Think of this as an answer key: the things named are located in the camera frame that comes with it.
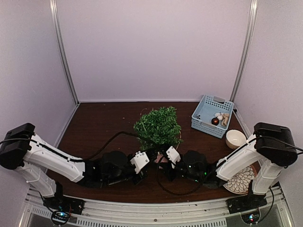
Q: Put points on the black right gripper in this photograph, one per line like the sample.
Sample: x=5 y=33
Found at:
x=171 y=176

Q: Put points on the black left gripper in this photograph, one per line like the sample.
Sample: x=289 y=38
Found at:
x=143 y=175

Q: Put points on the pink pompom ornament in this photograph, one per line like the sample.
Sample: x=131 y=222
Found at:
x=161 y=162

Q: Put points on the small green christmas tree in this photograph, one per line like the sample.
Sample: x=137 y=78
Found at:
x=159 y=127

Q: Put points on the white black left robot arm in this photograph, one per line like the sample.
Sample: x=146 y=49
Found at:
x=25 y=152

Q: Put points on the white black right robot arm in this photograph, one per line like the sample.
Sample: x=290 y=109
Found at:
x=272 y=143

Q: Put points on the brown shiny ball ornament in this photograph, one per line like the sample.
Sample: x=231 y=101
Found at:
x=215 y=121

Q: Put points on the floral patterned plate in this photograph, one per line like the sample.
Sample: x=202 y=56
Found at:
x=239 y=183

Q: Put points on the white ceramic bowl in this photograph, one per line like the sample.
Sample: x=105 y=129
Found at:
x=234 y=139

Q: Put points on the light blue plastic basket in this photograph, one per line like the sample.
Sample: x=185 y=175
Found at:
x=207 y=108

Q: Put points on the white cotton boll ornament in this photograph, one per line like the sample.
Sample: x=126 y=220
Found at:
x=219 y=116

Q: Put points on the right circuit board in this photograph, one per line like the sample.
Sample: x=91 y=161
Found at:
x=250 y=218

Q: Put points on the circuit board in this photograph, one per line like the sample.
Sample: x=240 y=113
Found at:
x=250 y=218
x=60 y=217

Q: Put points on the left circuit board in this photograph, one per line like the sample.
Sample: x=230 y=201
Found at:
x=60 y=217

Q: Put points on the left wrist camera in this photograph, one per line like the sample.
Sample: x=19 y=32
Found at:
x=141 y=160

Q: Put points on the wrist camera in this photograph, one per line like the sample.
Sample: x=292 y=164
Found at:
x=141 y=160
x=173 y=156

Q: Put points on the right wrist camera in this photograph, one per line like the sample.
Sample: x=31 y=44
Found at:
x=173 y=156

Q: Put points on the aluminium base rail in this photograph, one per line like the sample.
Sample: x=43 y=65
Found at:
x=210 y=213

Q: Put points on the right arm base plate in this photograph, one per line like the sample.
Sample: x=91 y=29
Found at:
x=245 y=203

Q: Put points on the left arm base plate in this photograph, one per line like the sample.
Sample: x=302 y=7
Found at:
x=66 y=204

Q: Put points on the right aluminium corner post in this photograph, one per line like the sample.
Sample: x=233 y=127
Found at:
x=246 y=47

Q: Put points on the aluminium corner post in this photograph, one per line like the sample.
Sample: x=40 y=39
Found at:
x=246 y=47
x=63 y=56

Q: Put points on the left aluminium corner post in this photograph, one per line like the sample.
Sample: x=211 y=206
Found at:
x=63 y=56

